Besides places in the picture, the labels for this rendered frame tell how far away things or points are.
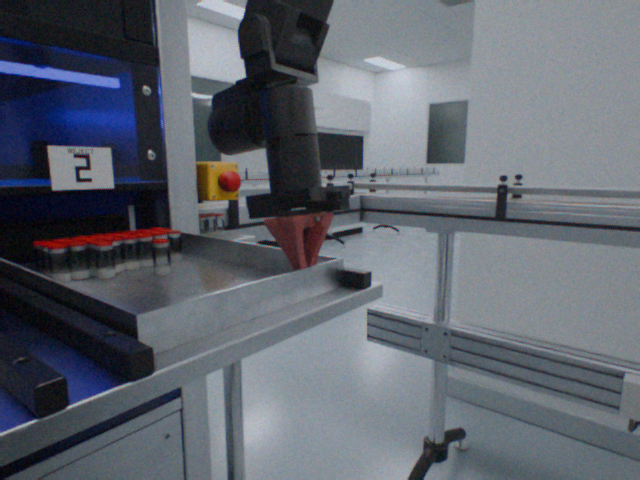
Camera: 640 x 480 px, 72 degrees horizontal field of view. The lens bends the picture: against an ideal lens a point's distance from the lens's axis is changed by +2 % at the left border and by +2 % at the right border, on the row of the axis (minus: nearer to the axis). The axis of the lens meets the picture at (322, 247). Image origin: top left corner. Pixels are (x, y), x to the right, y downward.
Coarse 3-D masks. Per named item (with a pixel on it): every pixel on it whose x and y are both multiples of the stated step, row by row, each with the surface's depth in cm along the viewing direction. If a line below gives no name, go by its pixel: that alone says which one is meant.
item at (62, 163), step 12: (60, 156) 61; (72, 156) 62; (96, 156) 65; (108, 156) 66; (60, 168) 61; (72, 168) 62; (96, 168) 65; (108, 168) 66; (60, 180) 61; (72, 180) 62; (96, 180) 65; (108, 180) 66
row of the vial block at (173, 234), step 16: (96, 240) 57; (112, 240) 58; (128, 240) 60; (144, 240) 61; (176, 240) 65; (48, 256) 53; (64, 256) 53; (80, 256) 55; (128, 256) 60; (144, 256) 62; (176, 256) 65; (64, 272) 53; (80, 272) 55; (96, 272) 57
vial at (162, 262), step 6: (156, 246) 57; (162, 246) 57; (156, 252) 57; (162, 252) 57; (168, 252) 57; (156, 258) 57; (162, 258) 57; (168, 258) 57; (156, 264) 57; (162, 264) 57; (168, 264) 58; (156, 270) 57; (162, 270) 57; (168, 270) 58
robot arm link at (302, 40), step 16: (256, 0) 43; (272, 0) 42; (288, 0) 41; (304, 0) 42; (320, 0) 43; (272, 16) 42; (288, 16) 41; (304, 16) 46; (320, 16) 44; (272, 32) 42; (288, 32) 42; (304, 32) 45; (320, 32) 46; (288, 48) 43; (304, 48) 45; (320, 48) 47; (288, 64) 45; (304, 64) 47
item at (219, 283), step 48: (192, 240) 71; (48, 288) 43; (96, 288) 52; (144, 288) 52; (192, 288) 51; (240, 288) 40; (288, 288) 45; (336, 288) 52; (144, 336) 33; (192, 336) 37
